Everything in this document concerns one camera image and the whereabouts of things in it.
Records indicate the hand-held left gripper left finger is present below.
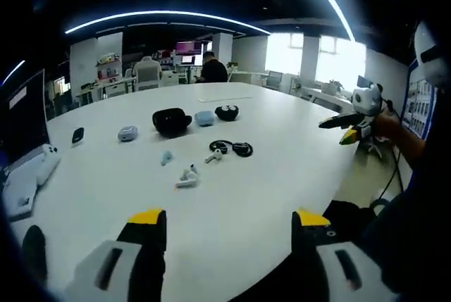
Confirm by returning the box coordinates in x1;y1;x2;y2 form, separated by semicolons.
65;206;168;302

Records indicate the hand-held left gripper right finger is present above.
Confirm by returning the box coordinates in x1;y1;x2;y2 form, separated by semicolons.
291;207;390;302

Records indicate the white earbud case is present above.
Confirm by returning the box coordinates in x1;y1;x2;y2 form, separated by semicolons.
175;176;200;189

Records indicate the black ear-hook earbud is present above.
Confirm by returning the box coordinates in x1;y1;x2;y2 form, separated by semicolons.
209;139;232;155
232;141;254;158

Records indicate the lilac earbud case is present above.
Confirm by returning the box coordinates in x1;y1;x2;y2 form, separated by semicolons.
117;125;139;143

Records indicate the white earbud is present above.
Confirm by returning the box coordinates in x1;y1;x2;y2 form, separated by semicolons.
204;147;226;165

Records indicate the black cartoon-eyed earbud case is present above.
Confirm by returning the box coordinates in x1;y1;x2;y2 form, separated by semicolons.
214;103;239;121

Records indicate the large black earbud case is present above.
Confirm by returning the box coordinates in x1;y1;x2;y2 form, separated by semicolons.
152;107;193;137

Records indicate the light blue earbud case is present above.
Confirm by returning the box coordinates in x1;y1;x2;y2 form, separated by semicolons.
194;110;215;127

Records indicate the white office chair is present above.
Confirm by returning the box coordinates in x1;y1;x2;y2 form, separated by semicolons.
135;65;160;91
361;136;385;159

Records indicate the white worn device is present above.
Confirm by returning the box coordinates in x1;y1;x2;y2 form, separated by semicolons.
414;20;451;88

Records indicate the white table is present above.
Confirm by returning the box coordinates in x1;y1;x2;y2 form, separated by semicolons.
6;82;360;302

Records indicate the ceiling light strip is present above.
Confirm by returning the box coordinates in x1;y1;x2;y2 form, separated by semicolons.
1;59;26;87
64;11;271;35
295;0;356;43

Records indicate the person's dark clothed body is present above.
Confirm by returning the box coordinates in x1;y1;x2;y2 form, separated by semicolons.
322;132;451;302

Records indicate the black computer mouse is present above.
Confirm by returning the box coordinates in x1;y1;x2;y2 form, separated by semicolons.
21;225;49;285

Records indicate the white game controller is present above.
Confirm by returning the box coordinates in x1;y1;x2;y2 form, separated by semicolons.
33;143;61;187

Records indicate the silver laptop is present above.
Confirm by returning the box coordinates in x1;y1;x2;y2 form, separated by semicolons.
0;68;50;176

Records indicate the shelf with colourful items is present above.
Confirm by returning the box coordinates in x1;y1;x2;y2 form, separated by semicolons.
94;54;123;83

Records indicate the blue white wall display board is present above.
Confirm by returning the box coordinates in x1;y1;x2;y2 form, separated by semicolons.
401;58;440;141

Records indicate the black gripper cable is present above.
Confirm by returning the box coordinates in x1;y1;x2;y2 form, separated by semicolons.
368;99;406;211

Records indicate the pink wall monitor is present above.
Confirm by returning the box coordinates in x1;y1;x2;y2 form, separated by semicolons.
175;41;202;56

